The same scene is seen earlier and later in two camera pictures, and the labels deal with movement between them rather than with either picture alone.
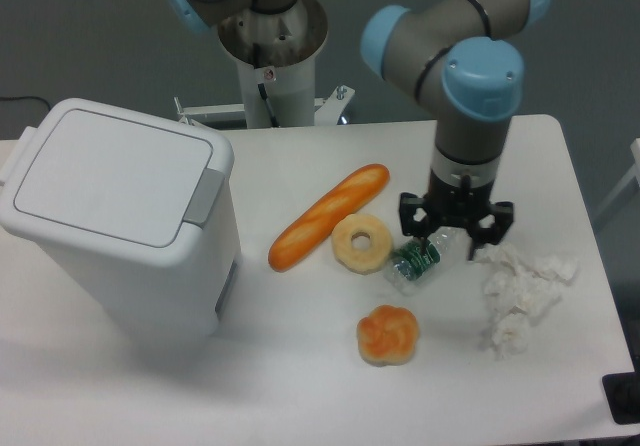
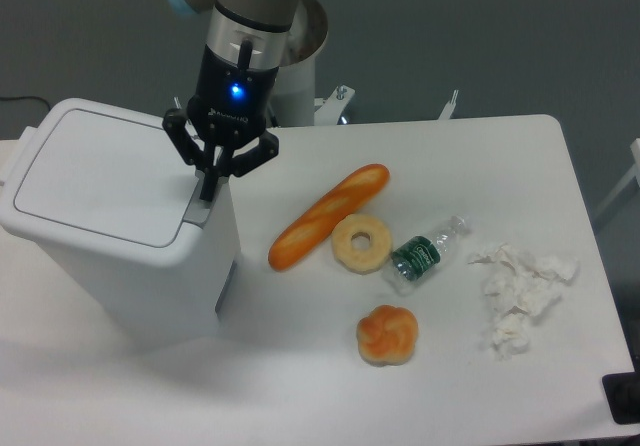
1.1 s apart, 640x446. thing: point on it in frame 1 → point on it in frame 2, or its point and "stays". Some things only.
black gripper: [454, 206] → [234, 98]
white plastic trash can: [136, 212] stays
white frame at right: [634, 173] stays
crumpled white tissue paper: [517, 290] stays
